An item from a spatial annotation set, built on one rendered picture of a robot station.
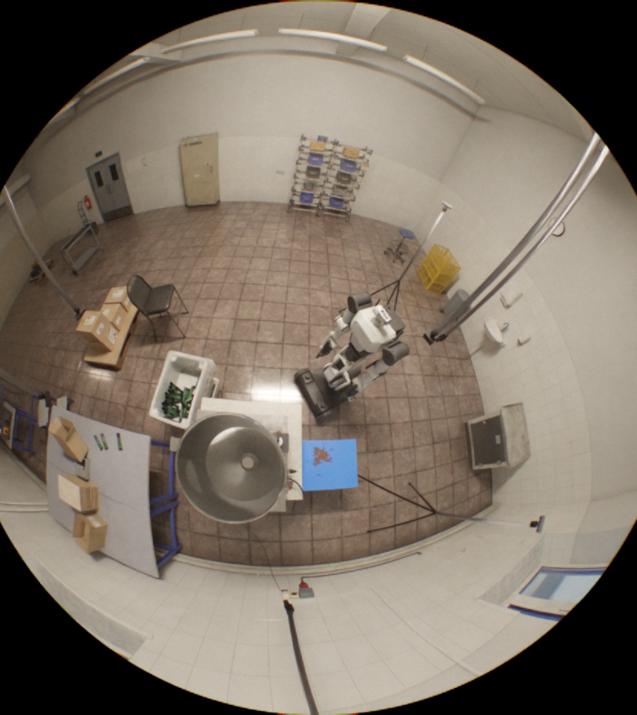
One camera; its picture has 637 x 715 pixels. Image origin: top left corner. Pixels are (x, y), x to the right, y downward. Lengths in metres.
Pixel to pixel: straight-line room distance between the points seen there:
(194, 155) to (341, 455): 6.00
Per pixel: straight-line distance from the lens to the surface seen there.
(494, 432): 3.22
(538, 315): 3.69
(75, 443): 2.27
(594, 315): 3.49
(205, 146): 5.59
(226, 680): 1.63
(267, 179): 5.79
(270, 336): 2.73
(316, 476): 1.78
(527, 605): 2.64
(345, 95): 5.57
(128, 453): 2.02
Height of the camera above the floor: 2.34
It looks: 62 degrees down
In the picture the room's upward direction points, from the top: 24 degrees clockwise
